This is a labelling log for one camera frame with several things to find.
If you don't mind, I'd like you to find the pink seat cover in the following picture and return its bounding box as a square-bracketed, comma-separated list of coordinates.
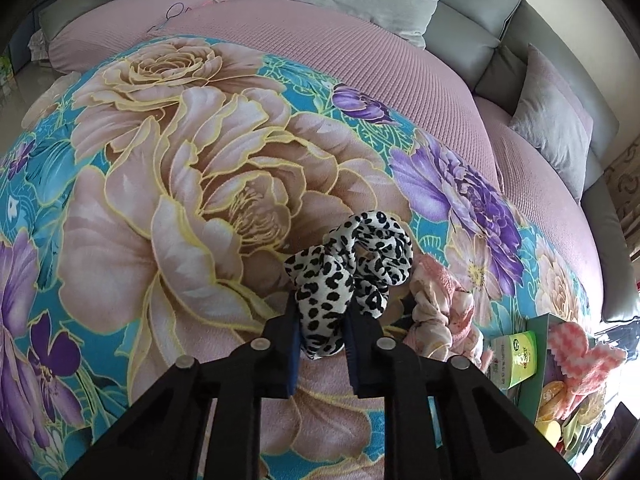
[150, 0, 501, 186]
[472, 95, 606, 323]
[47, 0, 256, 73]

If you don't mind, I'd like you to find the thin cable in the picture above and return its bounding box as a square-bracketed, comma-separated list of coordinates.
[147, 2, 221, 33]

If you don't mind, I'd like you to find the orange round pad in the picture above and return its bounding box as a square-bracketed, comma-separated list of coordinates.
[537, 381, 568, 421]

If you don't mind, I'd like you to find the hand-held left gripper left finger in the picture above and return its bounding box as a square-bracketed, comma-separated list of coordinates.
[62, 292, 303, 480]

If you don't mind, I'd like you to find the leopard print scrunchie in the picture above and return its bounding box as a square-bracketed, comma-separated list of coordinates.
[284, 212, 415, 361]

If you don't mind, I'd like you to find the pink floral scrunchie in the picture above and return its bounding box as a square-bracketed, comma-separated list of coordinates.
[402, 254, 485, 366]

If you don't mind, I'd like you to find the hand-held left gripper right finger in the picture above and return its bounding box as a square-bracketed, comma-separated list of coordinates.
[345, 305, 581, 480]

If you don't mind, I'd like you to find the green storage box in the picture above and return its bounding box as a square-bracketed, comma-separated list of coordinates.
[517, 312, 631, 461]

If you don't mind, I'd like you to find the lace covered side table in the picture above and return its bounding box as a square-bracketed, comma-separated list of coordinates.
[27, 30, 51, 63]

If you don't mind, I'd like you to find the grey sofa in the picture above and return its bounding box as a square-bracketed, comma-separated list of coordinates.
[39, 0, 640, 323]

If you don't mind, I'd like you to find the floral printed blanket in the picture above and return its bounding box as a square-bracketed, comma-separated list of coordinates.
[0, 35, 601, 480]

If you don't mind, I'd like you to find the grey pink throw pillow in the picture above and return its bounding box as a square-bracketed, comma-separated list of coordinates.
[509, 43, 595, 204]

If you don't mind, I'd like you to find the pink white striped cloth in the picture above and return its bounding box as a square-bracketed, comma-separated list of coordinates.
[547, 321, 628, 418]

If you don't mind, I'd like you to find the green packet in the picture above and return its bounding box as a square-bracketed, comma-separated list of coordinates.
[489, 331, 538, 392]

